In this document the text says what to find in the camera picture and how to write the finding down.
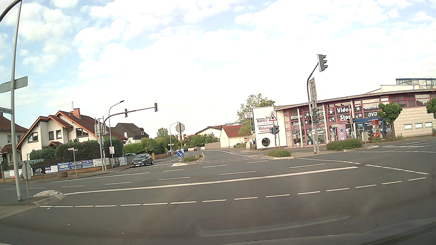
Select speed limit sign post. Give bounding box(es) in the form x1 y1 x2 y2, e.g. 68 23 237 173
0 146 7 180

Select grey pole with direction signs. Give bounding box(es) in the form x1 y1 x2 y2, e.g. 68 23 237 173
0 1 42 203

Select white house with red-brown roof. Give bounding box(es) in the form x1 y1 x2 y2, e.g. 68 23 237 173
14 104 129 162

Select small kerbed traffic island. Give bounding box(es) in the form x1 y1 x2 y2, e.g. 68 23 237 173
170 153 206 167

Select octagonal sign seen from behind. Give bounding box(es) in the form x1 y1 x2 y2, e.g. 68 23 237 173
174 122 188 159

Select red-framed glass shop building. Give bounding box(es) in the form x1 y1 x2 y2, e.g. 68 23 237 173
272 75 436 150

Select dark green hedge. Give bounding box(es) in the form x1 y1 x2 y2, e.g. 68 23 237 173
28 135 125 166

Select tall green tree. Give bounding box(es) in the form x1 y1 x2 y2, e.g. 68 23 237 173
235 92 278 136

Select signpost with white arms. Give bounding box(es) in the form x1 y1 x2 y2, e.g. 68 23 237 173
67 147 81 177

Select round sign seen from behind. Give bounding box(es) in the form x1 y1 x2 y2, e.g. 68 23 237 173
20 161 35 199

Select grey pavement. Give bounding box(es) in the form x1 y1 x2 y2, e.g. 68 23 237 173
221 127 436 167
0 156 175 188

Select dark blue car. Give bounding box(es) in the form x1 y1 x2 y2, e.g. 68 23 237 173
131 153 154 168

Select road markings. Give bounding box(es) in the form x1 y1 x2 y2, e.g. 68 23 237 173
0 129 436 245

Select group of green trees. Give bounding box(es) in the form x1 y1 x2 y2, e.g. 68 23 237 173
121 122 221 158

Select low green bush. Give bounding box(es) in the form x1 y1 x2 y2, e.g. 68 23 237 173
325 137 364 152
267 148 292 159

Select small traffic light with triangle sign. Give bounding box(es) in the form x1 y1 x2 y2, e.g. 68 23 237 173
268 112 282 148

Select traffic light on bent mast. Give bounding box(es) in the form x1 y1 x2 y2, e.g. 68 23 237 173
302 52 337 155

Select white advertising wall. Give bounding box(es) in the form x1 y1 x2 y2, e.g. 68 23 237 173
252 104 288 151

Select dark-roofed house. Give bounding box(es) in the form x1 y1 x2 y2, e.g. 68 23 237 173
113 120 150 146

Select distant cars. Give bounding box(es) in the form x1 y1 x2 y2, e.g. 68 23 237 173
167 145 202 156

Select lamp post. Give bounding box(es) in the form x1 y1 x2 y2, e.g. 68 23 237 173
105 100 130 159
167 121 184 156

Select white building with red roof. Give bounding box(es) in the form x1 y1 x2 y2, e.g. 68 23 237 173
195 122 254 151

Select grey asphalt road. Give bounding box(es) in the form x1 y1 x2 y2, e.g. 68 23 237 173
0 127 436 245

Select fence with advertising banners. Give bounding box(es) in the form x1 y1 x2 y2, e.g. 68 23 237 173
3 155 129 180

